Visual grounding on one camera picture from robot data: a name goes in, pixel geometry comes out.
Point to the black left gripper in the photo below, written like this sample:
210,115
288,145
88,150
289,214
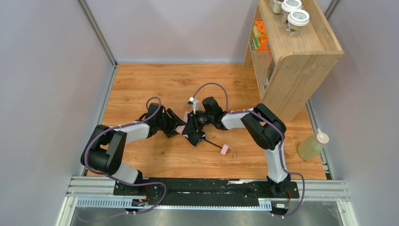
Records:
170,123

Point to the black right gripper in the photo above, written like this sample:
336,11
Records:
192,127

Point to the pink folding umbrella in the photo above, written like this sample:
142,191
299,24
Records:
223,149

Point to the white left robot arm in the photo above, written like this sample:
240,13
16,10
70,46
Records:
105,148

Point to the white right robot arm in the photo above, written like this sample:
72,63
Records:
266,129

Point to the orange box on shelf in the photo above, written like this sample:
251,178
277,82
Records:
258,38

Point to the wooden shelf unit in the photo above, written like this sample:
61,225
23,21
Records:
292,70

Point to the green juice bottle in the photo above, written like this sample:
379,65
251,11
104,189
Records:
312,146

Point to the back white lidded cup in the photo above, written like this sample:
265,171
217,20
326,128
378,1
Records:
276,6

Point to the white lidded cup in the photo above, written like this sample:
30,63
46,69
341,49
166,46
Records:
296,21
276,6
287,7

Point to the front white lidded cup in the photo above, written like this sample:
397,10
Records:
296,21

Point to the middle white lidded cup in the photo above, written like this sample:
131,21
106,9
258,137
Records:
287,7

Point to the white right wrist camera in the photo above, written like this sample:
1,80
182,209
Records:
194,104

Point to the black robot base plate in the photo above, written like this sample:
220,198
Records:
207,192

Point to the aluminium frame rail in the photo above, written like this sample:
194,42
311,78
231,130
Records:
97,192

